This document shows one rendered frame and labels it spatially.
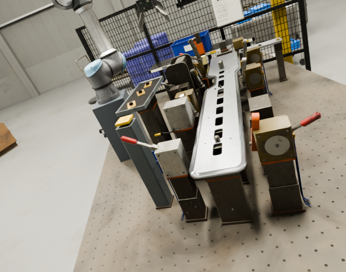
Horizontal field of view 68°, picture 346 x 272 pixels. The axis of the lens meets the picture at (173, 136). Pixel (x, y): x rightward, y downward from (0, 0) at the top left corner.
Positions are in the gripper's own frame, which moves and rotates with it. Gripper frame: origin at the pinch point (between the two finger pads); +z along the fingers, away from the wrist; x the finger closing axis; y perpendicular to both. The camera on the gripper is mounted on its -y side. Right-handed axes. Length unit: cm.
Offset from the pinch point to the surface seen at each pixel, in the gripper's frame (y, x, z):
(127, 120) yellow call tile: 48, -14, 23
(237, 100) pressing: 23, 28, 40
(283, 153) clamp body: 66, 36, 42
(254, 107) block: 41, 33, 36
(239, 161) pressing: 69, 22, 39
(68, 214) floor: -45, -161, 139
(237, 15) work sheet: -98, 49, 21
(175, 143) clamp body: 58, 3, 33
